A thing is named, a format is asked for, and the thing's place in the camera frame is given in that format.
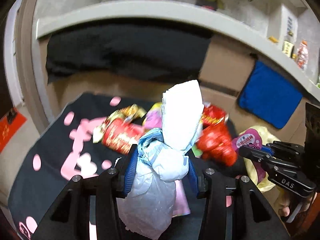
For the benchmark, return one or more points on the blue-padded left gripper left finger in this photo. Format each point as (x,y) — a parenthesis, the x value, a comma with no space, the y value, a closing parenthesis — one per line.
(126,173)

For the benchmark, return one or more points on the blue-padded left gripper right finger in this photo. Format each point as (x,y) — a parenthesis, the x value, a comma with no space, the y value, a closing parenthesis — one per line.
(196,177)

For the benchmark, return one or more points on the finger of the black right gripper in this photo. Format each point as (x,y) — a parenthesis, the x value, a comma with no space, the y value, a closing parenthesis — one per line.
(264,155)

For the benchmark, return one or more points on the yellow trash bag bin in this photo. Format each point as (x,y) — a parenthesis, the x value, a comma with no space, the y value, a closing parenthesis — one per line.
(254,165)

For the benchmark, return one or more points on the white tissue bundle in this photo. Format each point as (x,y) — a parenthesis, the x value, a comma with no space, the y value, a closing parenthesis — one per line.
(162,160)

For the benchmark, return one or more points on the red snack wrapper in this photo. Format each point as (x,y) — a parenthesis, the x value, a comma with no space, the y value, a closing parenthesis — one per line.
(215,141)

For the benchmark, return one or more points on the red soda can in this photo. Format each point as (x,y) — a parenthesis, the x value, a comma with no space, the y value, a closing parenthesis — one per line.
(120,135)

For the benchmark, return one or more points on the yellow red noodle wrapper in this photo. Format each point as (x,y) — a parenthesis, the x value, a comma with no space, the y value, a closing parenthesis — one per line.
(127,115)

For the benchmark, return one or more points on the pink yellow snack bag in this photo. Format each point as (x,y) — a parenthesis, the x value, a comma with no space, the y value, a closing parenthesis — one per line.
(153,118)

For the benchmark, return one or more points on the white kitchen countertop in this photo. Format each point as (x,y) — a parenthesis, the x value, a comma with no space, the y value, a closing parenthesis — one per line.
(177,12)

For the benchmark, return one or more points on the person's right hand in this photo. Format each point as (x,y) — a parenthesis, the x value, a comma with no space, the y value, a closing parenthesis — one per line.
(282,203)

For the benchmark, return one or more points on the blue hanging towel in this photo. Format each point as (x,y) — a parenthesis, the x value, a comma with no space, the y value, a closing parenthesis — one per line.
(269,96)

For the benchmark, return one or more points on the black pink patterned table mat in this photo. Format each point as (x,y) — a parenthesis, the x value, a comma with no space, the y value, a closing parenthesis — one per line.
(65,149)

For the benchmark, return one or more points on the orange drink bottle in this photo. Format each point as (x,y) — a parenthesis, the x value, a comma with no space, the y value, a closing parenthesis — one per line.
(302,55)

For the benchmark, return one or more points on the soy sauce bottle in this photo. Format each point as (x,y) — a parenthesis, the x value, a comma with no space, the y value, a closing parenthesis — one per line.
(288,45)

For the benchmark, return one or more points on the red paper floor sign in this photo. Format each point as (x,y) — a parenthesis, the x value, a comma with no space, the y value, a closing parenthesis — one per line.
(10,124)

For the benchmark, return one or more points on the black hanging cloth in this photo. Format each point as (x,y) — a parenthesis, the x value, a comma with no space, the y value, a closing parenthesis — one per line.
(146,53)

